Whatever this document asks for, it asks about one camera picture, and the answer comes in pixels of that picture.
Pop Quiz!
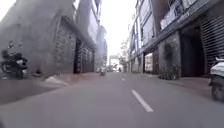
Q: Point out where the vehicle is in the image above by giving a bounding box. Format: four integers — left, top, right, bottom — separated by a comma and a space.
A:
99, 66, 108, 77

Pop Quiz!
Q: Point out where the tree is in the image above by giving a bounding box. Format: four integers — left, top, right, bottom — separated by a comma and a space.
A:
118, 39, 131, 73

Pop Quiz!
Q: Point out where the row of buildings with shutters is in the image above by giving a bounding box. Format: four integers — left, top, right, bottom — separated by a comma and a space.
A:
125, 0, 224, 79

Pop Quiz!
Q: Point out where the dark grey stone building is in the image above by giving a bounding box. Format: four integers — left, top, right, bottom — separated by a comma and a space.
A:
0, 0, 109, 78

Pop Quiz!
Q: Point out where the black motorcycle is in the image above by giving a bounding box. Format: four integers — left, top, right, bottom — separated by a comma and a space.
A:
0, 41, 30, 80

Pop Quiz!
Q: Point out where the white scooter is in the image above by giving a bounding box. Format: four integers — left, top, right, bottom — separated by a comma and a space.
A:
208, 56, 224, 103

